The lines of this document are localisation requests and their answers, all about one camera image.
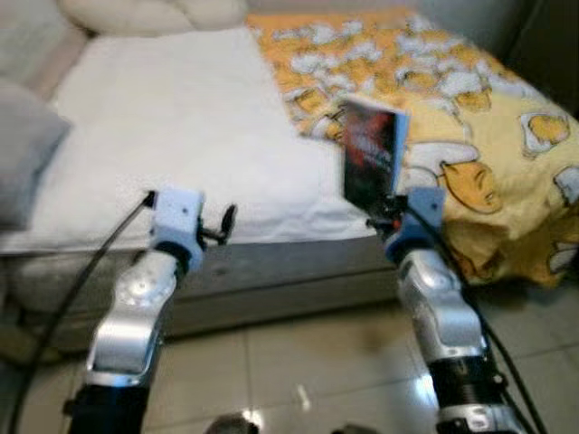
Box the dark cover book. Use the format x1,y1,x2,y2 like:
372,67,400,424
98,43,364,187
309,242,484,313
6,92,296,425
342,95,411,214

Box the yellow cartoon print blanket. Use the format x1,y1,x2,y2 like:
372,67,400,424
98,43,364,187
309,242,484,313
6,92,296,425
246,9,579,288

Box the grey pillow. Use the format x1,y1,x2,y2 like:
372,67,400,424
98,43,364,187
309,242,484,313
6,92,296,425
0,80,73,231

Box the white quilted mattress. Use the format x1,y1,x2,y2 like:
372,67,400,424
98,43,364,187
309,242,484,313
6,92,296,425
0,25,363,256

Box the dark right robot foot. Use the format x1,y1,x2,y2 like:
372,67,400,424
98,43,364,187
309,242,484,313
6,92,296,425
330,423,381,434

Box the cream pillow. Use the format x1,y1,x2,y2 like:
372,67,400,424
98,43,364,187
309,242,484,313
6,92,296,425
59,0,250,37

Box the dark cabinet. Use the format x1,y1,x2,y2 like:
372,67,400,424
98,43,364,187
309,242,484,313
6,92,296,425
502,0,579,114

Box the grey patterned headboard cushion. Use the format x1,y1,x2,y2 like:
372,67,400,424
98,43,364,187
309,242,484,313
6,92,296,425
0,0,91,91

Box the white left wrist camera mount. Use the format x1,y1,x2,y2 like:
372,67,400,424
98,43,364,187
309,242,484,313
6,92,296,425
147,187,207,272

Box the grey bed frame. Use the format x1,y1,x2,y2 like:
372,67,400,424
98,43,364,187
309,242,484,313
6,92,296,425
0,231,579,352

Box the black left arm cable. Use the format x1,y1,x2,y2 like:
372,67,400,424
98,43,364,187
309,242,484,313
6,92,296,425
5,192,157,434

